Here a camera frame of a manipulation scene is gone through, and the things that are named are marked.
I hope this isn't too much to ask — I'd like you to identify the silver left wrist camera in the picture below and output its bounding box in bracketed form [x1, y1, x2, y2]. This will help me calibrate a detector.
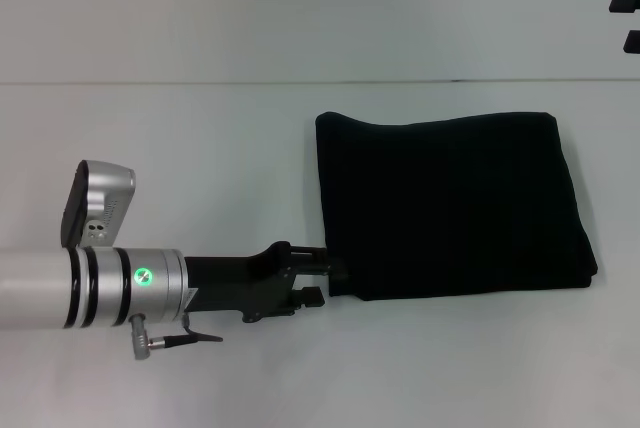
[60, 159, 138, 250]

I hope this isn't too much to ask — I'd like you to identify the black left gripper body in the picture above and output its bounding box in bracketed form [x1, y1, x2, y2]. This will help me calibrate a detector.
[182, 240, 297, 325]

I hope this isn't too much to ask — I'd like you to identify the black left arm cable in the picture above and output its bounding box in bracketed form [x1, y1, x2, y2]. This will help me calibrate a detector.
[127, 310, 225, 362]

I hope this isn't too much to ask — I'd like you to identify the black shirt with FREE print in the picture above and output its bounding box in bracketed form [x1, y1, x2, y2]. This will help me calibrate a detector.
[314, 110, 600, 302]

